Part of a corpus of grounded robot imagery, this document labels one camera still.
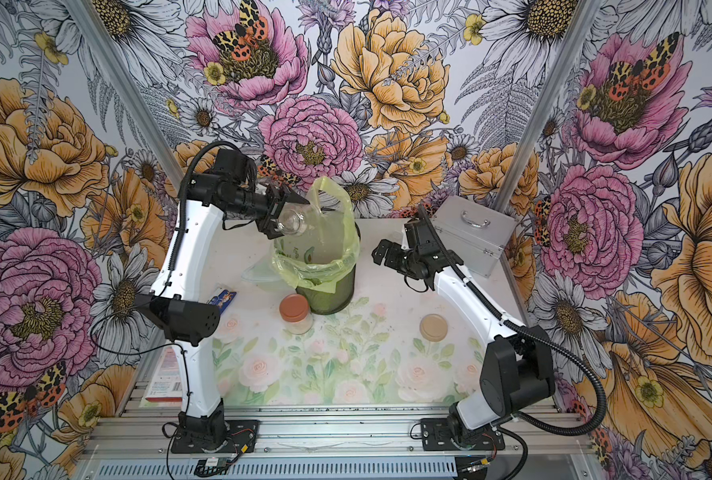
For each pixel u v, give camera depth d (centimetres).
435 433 74
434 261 61
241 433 75
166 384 79
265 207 68
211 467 73
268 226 75
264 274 107
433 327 94
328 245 97
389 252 77
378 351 89
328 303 91
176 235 53
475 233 99
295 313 83
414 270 72
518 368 43
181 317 53
